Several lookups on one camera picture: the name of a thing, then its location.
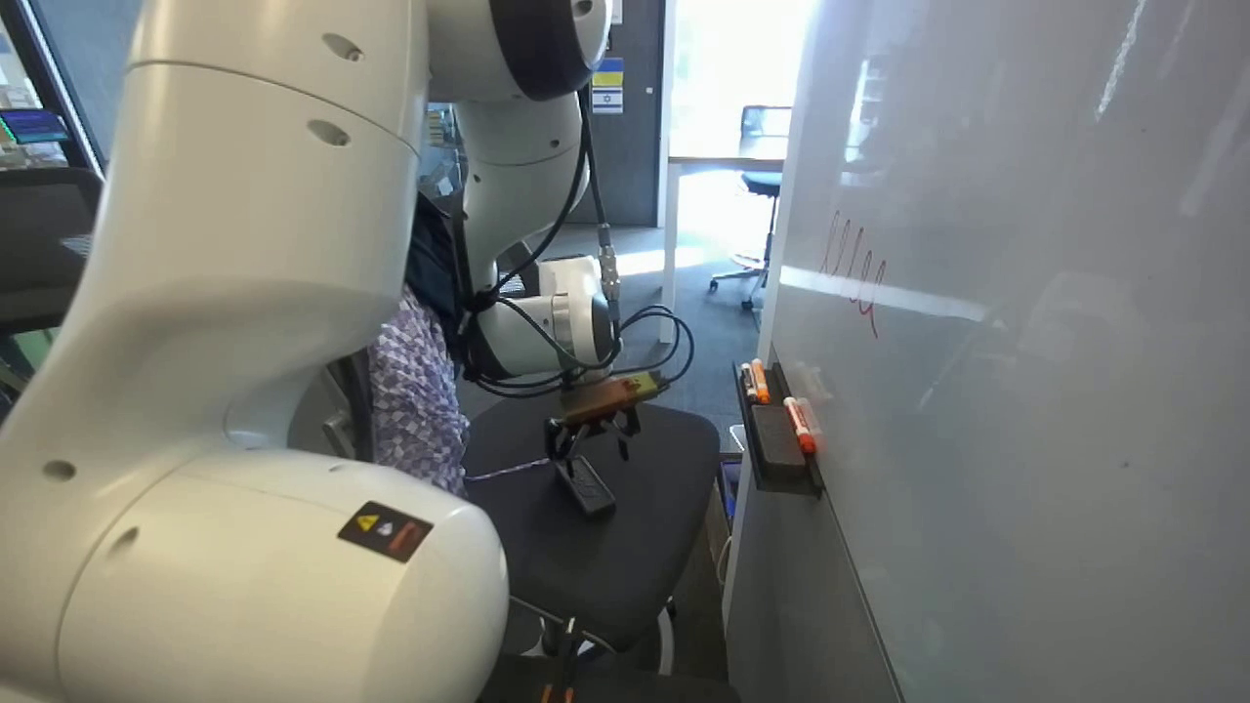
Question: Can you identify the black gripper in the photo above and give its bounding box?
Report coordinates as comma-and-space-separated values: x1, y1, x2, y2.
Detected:
548, 372, 662, 478

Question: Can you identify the floral patterned cloth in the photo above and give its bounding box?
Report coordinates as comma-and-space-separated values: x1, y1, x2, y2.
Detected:
367, 294, 468, 497

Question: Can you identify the dark navy jacket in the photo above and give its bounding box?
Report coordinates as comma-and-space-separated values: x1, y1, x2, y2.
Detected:
405, 195, 468, 359

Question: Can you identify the black whiteboard duster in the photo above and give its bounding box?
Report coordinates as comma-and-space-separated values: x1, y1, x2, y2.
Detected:
557, 451, 616, 518

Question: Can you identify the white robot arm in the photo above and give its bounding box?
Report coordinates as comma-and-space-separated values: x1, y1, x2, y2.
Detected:
0, 0, 610, 703

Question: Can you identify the black mesh office chair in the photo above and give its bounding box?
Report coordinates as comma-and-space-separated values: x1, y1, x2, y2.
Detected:
317, 346, 722, 669

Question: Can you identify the black mesh chair left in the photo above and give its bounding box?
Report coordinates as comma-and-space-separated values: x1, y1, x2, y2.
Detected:
703, 101, 795, 317

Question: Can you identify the large whiteboard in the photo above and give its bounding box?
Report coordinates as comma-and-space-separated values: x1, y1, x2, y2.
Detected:
726, 0, 1250, 703

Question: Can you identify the orange marker upper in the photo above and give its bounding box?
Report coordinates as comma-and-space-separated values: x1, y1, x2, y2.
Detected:
741, 359, 772, 404

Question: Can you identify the orange marker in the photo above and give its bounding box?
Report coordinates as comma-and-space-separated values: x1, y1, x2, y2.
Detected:
741, 359, 772, 404
786, 398, 820, 455

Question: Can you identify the black marker tray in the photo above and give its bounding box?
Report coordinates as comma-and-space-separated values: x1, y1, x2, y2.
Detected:
738, 365, 824, 497

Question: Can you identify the orange marker lower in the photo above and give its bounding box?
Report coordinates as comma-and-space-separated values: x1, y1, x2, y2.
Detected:
786, 398, 820, 455

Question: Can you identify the white table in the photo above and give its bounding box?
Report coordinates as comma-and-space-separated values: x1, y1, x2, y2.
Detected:
660, 153, 786, 304

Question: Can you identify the blue yellow door poster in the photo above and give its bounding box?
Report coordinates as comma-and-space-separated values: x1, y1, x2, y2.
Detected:
588, 54, 623, 118

